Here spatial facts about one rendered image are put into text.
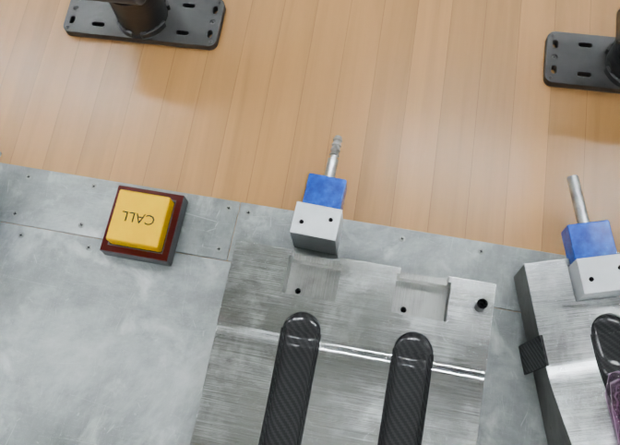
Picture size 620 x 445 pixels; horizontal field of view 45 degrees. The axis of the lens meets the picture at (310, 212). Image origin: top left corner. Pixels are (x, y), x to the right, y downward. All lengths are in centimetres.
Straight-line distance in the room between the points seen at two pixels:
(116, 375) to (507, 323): 42
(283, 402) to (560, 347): 28
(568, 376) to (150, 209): 47
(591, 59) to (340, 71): 30
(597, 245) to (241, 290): 36
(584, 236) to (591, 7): 33
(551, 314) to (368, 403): 21
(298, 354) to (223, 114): 33
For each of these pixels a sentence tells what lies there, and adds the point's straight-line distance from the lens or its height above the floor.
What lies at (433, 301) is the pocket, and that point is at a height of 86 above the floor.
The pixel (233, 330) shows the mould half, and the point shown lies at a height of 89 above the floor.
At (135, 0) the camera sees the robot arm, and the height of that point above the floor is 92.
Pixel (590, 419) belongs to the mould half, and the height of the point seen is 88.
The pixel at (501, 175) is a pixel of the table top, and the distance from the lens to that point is 88.
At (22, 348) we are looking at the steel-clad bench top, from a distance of 89.
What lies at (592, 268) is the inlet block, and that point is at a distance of 78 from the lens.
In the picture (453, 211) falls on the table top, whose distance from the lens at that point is 86.
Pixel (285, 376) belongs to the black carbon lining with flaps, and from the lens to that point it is 73.
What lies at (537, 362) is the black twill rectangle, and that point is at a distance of 79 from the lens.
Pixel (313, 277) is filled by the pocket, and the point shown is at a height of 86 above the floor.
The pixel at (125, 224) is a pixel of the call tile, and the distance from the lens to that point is 85.
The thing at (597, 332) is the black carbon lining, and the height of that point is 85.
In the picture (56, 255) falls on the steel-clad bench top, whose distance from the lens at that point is 90.
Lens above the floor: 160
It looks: 70 degrees down
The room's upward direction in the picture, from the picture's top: 11 degrees counter-clockwise
